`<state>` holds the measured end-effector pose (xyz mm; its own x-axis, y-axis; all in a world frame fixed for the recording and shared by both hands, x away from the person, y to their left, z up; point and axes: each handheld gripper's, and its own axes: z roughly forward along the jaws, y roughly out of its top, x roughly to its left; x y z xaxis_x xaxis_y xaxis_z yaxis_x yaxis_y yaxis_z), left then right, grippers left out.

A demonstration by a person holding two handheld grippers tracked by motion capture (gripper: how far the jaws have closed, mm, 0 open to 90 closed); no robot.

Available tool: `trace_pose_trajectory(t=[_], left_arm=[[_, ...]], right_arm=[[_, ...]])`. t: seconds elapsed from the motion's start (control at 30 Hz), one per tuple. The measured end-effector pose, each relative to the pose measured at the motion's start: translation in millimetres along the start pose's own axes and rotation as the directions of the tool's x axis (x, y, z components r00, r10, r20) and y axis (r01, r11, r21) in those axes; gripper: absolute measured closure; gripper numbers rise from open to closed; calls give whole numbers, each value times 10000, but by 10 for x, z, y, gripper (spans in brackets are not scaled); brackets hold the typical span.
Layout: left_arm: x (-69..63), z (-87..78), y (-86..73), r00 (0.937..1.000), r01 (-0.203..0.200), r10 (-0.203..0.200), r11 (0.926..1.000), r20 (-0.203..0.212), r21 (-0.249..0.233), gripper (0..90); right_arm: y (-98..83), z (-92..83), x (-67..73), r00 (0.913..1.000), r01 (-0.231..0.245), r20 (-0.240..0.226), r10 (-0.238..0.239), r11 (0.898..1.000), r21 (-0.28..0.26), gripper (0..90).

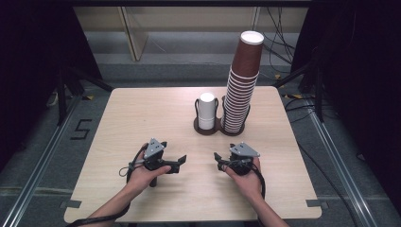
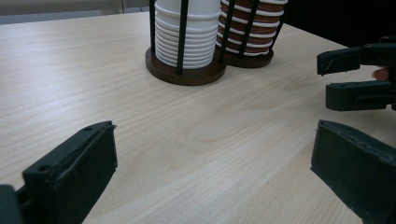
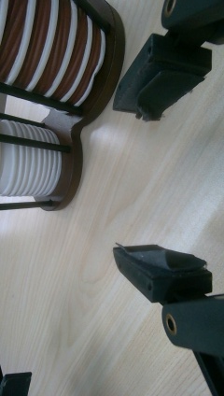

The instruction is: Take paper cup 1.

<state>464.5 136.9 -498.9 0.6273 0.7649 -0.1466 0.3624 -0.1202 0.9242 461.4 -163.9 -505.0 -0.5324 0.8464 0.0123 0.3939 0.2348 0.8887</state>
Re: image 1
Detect white coiled cable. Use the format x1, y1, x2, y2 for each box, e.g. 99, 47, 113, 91
45, 90, 61, 109

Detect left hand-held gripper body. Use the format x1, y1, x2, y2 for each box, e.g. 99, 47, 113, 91
135, 137, 174, 188

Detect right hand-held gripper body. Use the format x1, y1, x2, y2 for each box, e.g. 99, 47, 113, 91
227, 141, 261, 177

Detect light wooden post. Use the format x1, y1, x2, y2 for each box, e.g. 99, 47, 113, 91
117, 7, 149, 62

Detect person's left hand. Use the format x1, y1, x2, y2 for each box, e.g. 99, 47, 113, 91
125, 143, 173, 195

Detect stack of brown cups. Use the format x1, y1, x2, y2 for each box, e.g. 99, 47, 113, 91
220, 67, 260, 134

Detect dark curtain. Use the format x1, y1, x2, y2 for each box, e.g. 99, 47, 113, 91
290, 0, 401, 217
0, 0, 104, 165

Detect long black floor cable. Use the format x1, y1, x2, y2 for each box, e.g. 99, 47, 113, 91
296, 141, 359, 227

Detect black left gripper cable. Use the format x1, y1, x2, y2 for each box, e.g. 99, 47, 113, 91
65, 145, 149, 227

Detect black metal stand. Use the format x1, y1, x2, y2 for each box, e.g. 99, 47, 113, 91
272, 59, 326, 124
56, 64, 115, 127

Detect bundle of black cables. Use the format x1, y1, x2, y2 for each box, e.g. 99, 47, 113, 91
259, 7, 298, 74

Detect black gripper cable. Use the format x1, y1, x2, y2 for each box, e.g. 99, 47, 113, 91
250, 163, 267, 201
65, 145, 149, 227

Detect white post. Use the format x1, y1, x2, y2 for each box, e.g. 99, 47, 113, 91
250, 7, 262, 31

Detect dark double cup holder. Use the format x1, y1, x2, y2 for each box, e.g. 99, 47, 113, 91
192, 95, 252, 137

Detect metal floor rail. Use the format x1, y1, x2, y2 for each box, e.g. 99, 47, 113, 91
0, 94, 85, 227
305, 99, 381, 227

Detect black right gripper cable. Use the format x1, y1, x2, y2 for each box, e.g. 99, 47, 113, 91
250, 163, 267, 201

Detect person's right hand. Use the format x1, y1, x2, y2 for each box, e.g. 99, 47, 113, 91
223, 156, 265, 203

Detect short black floor cable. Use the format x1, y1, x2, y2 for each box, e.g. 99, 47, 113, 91
283, 96, 317, 125

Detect grey tape piece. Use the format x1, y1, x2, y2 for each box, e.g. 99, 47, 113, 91
305, 199, 330, 210

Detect white paper cup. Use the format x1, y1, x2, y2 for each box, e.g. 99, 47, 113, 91
199, 118, 217, 131
198, 92, 219, 121

